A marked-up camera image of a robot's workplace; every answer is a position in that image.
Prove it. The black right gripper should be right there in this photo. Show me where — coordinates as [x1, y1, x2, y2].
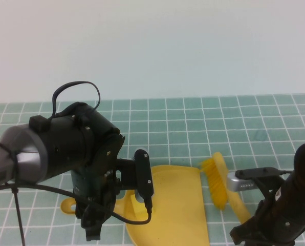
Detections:
[230, 194, 305, 244]

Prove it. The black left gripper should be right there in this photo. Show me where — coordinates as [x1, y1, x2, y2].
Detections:
[72, 163, 122, 242]

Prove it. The yellow hand brush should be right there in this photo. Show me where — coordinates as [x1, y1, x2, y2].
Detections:
[200, 151, 252, 226]

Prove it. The yellow plastic dustpan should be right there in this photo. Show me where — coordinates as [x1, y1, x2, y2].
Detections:
[60, 165, 211, 246]

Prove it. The green checked tablecloth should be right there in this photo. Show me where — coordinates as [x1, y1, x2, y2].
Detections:
[0, 94, 305, 246]

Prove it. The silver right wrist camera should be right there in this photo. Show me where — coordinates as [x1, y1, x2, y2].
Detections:
[226, 166, 284, 202]

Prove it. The thin black cable tie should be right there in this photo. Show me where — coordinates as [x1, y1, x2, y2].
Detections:
[11, 187, 26, 246]

